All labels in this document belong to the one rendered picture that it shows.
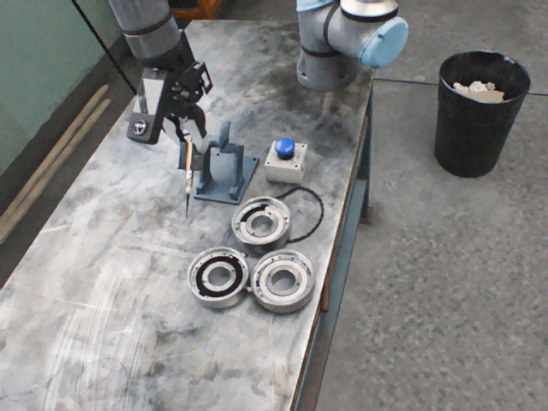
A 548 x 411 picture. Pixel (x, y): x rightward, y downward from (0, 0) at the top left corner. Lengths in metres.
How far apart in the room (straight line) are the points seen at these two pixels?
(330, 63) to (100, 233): 0.63
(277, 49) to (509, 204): 1.16
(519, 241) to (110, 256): 1.49
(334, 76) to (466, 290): 0.95
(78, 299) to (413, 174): 1.52
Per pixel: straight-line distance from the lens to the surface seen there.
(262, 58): 1.29
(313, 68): 1.13
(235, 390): 0.74
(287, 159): 0.92
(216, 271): 0.82
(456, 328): 1.68
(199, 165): 0.83
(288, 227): 0.82
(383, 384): 1.57
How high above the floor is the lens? 1.49
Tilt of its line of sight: 50 degrees down
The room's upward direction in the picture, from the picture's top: 11 degrees counter-clockwise
